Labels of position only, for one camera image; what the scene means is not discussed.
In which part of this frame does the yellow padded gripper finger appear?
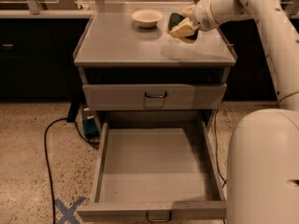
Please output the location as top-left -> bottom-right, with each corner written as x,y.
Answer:
168,17 -> 200,39
179,5 -> 195,18

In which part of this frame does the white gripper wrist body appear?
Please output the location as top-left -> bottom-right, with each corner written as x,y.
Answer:
190,0 -> 219,32

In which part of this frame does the green yellow sponge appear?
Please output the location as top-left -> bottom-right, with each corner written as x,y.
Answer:
167,12 -> 199,41

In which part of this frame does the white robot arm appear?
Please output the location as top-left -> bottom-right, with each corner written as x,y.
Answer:
169,0 -> 299,224

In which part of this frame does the grey drawer cabinet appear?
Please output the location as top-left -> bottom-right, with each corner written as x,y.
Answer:
75,2 -> 236,126

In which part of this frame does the closed grey top drawer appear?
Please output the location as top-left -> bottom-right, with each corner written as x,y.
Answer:
83,84 -> 226,111

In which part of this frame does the open grey middle drawer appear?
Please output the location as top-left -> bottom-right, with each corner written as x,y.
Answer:
78,121 -> 226,223

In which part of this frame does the white ceramic bowl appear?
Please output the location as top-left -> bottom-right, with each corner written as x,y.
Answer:
132,9 -> 164,29

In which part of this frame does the blue power box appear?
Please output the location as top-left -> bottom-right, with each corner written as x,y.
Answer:
80,105 -> 99,139

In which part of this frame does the dark lab bench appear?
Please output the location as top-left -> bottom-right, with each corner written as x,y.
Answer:
0,9 -> 92,103

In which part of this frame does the blue tape cross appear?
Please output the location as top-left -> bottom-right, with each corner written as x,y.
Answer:
55,197 -> 86,224

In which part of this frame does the black cable on left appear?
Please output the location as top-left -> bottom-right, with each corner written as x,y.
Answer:
43,118 -> 101,224

